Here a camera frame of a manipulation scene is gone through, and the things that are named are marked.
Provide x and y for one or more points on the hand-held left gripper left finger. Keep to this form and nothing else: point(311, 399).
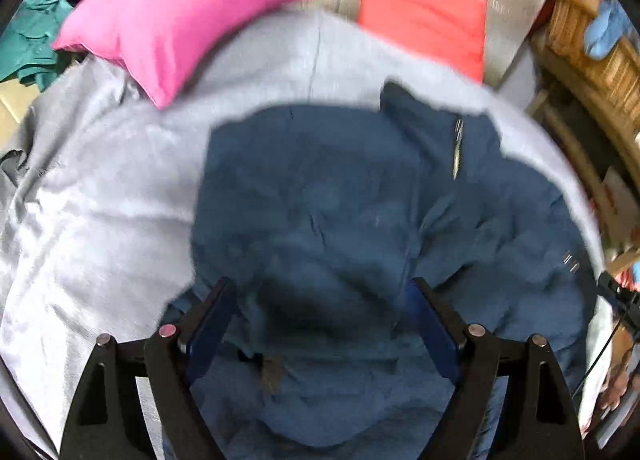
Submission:
point(210, 330)

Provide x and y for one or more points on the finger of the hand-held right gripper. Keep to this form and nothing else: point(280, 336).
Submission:
point(617, 292)

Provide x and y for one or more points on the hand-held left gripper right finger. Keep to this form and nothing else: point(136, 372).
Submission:
point(434, 330)

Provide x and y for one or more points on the dark blue jacket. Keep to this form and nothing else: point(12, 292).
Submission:
point(325, 190)

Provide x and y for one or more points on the light grey bed sheet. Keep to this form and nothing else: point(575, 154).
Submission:
point(100, 215)

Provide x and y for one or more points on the light blue cloth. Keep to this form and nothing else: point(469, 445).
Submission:
point(607, 29)

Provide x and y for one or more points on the pink pillow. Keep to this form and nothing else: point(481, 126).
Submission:
point(165, 24)

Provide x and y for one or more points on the orange-red pillow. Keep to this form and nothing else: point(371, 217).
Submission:
point(425, 14)

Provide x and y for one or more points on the teal cloth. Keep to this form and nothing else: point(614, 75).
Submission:
point(30, 34)

